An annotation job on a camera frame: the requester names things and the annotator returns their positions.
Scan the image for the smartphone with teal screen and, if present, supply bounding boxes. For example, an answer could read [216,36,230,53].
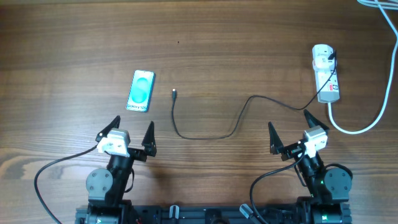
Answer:
[126,70,155,113]

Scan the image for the black right camera cable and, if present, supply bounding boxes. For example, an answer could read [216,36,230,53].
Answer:
[249,148,307,224]

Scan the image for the white cables at corner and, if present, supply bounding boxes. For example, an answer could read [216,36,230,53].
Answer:
[356,0,398,11]

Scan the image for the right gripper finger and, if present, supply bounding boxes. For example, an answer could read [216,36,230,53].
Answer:
[303,110,330,134]
[268,122,284,154]

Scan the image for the black left camera cable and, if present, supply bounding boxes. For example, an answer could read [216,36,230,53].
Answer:
[34,144,99,224]

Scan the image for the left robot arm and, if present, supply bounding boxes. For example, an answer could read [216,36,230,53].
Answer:
[75,116,157,224]

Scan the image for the white power strip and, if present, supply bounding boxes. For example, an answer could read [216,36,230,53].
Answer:
[312,44,340,103]

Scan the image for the white power strip cord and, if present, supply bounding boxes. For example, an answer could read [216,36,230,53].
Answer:
[327,0,398,136]

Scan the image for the black USB charging cable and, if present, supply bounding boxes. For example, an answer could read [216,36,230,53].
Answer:
[171,50,338,141]

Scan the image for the white USB charger plug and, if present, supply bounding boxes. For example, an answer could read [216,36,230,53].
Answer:
[312,54,336,72]

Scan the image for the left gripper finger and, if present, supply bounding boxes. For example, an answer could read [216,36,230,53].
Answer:
[95,115,121,142]
[141,121,157,157]

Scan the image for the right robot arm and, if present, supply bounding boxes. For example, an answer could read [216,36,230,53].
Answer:
[262,110,353,223]

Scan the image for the black camera cable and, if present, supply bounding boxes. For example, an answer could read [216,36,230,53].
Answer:
[249,148,307,224]
[34,144,99,224]

